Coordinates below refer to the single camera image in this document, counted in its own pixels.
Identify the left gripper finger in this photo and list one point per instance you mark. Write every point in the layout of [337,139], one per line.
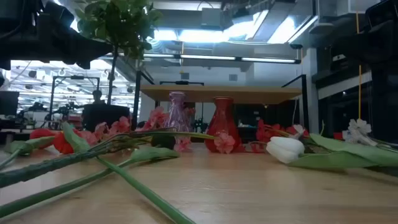
[98,48]

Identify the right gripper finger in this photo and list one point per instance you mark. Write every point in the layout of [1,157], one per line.
[343,45]

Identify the white tulip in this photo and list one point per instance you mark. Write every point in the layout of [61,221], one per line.
[284,149]

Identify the long ceiling light bar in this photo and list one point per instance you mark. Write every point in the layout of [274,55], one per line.
[205,57]

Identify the orange tulip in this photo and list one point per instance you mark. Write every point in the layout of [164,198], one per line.
[62,144]

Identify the red box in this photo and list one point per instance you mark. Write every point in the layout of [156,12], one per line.
[337,136]

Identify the red blossom spray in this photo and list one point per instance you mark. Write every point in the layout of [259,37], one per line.
[264,132]

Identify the purple glass vase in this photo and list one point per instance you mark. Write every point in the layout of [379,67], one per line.
[177,109]

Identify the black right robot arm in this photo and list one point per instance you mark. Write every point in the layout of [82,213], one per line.
[385,9]

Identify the pink blossom spray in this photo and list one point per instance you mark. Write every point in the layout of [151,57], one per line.
[121,125]

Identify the wooden shelf with black legs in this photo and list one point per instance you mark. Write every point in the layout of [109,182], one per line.
[248,93]

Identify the person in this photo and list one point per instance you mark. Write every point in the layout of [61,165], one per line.
[97,96]

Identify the grey ceiling duct box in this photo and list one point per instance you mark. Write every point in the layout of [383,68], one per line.
[211,17]

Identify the red glass vase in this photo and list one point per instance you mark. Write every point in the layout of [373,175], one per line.
[222,119]

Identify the black background rig frame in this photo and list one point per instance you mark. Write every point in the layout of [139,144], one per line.
[52,93]

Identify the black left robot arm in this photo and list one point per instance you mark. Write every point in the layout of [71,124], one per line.
[18,12]

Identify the dark purple tulip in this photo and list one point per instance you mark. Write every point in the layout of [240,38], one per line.
[163,141]

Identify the black monitor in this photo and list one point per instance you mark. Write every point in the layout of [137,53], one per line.
[8,102]

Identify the green potted tree, black pot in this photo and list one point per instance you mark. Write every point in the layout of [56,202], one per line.
[118,21]

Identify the white blossom spray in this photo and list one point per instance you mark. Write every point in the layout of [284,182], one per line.
[359,127]

